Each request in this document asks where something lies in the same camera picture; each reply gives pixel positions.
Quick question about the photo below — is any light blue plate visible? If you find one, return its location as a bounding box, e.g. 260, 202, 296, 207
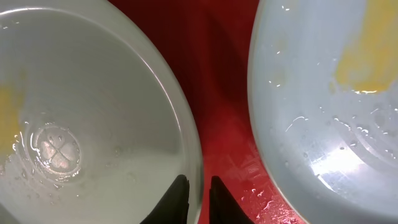
248, 0, 397, 223

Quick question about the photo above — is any red plastic tray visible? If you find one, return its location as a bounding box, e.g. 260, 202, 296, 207
111, 0, 301, 223

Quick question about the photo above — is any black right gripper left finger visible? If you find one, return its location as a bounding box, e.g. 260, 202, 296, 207
140, 174, 190, 224

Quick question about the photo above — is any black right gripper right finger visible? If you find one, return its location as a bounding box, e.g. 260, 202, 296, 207
209, 175, 254, 224

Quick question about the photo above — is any pale green plate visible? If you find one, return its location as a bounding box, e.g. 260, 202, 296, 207
1, 0, 204, 223

